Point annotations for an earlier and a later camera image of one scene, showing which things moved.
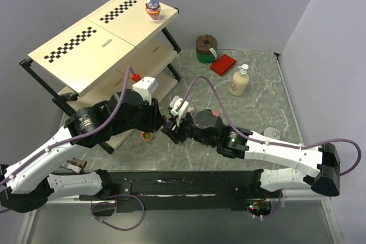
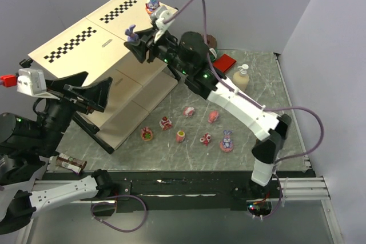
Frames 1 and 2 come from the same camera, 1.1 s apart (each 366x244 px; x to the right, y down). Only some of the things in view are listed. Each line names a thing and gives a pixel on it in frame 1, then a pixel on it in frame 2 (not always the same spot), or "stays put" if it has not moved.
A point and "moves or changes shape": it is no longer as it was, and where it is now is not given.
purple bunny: [153, 7] moves or changes shape
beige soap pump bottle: [239, 81] stays put
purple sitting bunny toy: [167, 123] to [132, 36]
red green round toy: [147, 136] stays put
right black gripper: [175, 131] to [150, 45]
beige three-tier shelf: [97, 56] stays put
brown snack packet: [75, 164] stays put
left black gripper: [156, 115] to [70, 95]
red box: [222, 64] stays put
